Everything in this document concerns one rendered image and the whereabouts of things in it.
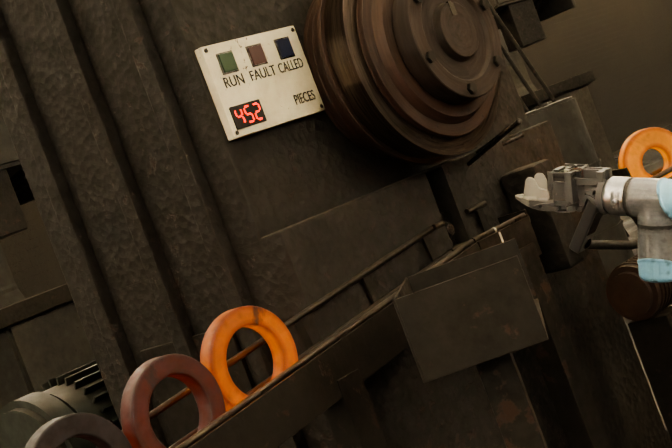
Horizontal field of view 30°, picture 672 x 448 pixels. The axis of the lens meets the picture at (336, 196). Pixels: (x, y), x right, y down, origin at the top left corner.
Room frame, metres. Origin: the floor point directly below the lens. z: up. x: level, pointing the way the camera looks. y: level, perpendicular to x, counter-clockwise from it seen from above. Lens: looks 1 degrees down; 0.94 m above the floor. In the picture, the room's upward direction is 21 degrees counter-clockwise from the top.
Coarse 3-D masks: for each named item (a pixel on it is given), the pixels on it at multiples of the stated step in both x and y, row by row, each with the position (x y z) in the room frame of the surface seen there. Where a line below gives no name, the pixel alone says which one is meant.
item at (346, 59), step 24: (336, 0) 2.46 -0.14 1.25; (336, 24) 2.44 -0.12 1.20; (336, 48) 2.44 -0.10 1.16; (360, 48) 2.42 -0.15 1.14; (336, 72) 2.44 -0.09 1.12; (360, 72) 2.40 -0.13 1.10; (360, 96) 2.43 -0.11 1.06; (384, 120) 2.42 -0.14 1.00; (408, 144) 2.49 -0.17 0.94; (432, 144) 2.50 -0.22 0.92; (456, 144) 2.55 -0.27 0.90
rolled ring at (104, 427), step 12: (60, 420) 1.79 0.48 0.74; (72, 420) 1.80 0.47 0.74; (84, 420) 1.81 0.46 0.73; (96, 420) 1.83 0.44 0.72; (108, 420) 1.84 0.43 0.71; (36, 432) 1.78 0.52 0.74; (48, 432) 1.77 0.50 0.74; (60, 432) 1.78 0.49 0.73; (72, 432) 1.80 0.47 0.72; (84, 432) 1.81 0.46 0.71; (96, 432) 1.82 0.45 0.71; (108, 432) 1.84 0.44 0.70; (120, 432) 1.85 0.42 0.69; (36, 444) 1.75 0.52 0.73; (48, 444) 1.77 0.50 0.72; (60, 444) 1.78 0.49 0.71; (96, 444) 1.84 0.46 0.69; (108, 444) 1.83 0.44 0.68; (120, 444) 1.84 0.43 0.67
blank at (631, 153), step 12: (636, 132) 2.79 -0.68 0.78; (648, 132) 2.79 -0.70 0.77; (660, 132) 2.79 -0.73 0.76; (624, 144) 2.80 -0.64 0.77; (636, 144) 2.78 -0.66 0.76; (648, 144) 2.79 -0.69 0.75; (660, 144) 2.79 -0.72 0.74; (624, 156) 2.77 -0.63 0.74; (636, 156) 2.78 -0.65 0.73; (636, 168) 2.78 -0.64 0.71
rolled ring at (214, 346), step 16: (224, 320) 2.05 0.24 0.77; (240, 320) 2.07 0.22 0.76; (256, 320) 2.09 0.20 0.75; (272, 320) 2.11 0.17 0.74; (208, 336) 2.04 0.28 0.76; (224, 336) 2.04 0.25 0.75; (272, 336) 2.11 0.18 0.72; (288, 336) 2.13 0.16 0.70; (208, 352) 2.02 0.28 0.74; (224, 352) 2.03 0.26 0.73; (272, 352) 2.13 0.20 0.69; (288, 352) 2.12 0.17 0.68; (208, 368) 2.01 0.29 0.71; (224, 368) 2.02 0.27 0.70; (224, 384) 2.02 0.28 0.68; (224, 400) 2.02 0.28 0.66; (240, 400) 2.03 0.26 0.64
